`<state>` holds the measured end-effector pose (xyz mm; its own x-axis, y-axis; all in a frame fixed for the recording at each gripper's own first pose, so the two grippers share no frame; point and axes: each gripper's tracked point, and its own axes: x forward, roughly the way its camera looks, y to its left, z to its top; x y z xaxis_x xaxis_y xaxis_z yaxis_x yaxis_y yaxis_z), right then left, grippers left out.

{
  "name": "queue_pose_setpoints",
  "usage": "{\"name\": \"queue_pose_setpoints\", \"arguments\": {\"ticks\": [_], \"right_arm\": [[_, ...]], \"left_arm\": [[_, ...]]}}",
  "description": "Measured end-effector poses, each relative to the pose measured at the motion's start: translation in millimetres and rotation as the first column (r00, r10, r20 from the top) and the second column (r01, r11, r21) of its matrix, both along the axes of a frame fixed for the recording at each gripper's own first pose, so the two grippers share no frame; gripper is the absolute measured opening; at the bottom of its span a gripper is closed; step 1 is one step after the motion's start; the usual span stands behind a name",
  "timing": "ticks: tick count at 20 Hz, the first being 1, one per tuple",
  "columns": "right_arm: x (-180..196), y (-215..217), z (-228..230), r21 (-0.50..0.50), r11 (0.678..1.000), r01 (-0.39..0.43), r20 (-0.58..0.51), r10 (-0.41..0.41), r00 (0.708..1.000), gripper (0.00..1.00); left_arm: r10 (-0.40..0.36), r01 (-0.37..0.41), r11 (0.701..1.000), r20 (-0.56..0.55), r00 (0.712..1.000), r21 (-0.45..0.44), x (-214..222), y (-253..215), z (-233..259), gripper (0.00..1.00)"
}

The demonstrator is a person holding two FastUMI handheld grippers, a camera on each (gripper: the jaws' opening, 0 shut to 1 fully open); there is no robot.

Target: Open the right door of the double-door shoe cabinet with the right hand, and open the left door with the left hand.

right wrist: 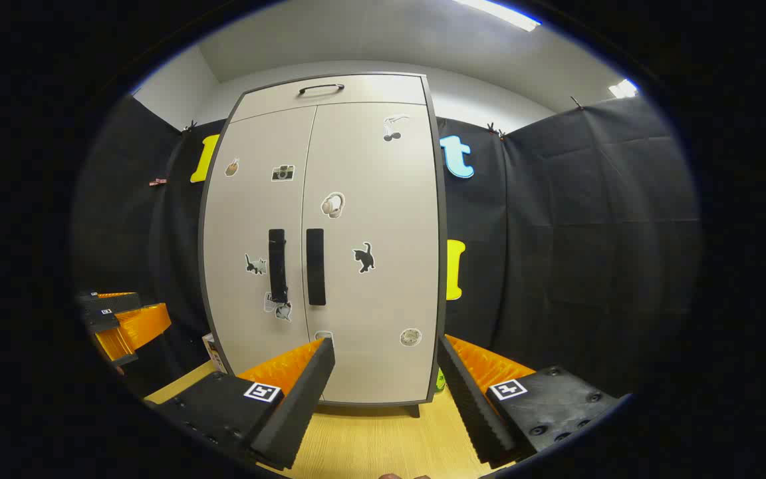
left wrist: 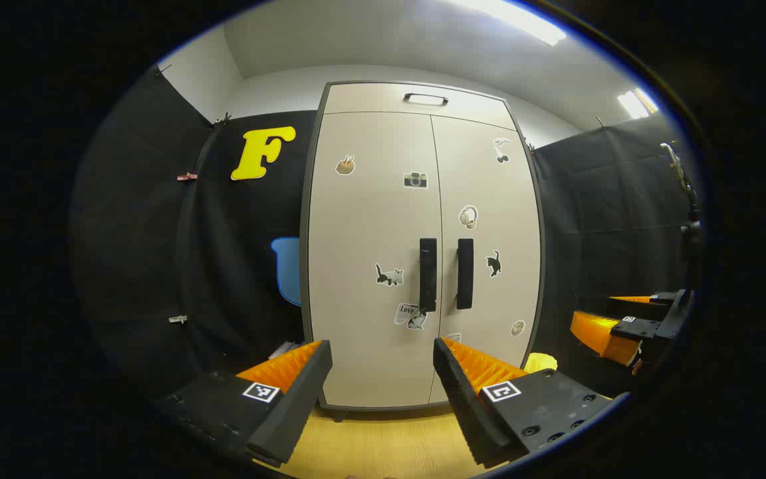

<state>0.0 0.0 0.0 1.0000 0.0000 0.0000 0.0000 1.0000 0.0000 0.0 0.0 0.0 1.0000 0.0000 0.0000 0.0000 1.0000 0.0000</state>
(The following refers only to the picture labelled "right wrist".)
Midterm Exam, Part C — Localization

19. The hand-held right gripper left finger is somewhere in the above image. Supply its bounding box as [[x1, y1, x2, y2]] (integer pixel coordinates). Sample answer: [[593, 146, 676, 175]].
[[147, 336, 336, 472]]

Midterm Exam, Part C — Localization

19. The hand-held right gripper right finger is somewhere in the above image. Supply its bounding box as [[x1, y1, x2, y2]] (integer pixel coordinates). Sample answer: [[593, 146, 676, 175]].
[[436, 334, 623, 470]]

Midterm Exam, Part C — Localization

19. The black bar door handle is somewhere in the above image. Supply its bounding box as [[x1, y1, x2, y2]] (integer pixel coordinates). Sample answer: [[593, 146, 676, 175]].
[[306, 228, 326, 306], [268, 229, 289, 303]]

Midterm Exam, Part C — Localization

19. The cabinet door with camera sticker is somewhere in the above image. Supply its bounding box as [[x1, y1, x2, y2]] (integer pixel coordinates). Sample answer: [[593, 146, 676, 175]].
[[202, 105, 317, 380]]

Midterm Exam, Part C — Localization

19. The cabinet door with headphone sticker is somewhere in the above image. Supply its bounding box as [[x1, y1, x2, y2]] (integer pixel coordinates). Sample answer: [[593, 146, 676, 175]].
[[300, 102, 442, 404]]

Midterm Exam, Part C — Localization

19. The beige double-door shoe cabinet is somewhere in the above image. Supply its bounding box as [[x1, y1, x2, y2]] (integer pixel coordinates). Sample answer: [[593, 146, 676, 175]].
[[198, 72, 448, 418]]

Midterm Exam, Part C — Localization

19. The small printed carton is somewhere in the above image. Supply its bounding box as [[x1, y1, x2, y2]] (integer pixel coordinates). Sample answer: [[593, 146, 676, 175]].
[[201, 333, 227, 375]]

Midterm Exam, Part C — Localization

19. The black backdrop cloth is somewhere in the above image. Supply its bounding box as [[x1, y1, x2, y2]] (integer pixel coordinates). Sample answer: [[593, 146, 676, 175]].
[[72, 93, 702, 400]]

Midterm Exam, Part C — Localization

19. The long ceiling light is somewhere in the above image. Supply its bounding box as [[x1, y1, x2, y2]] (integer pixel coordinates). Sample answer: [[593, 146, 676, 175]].
[[453, 0, 542, 32]]

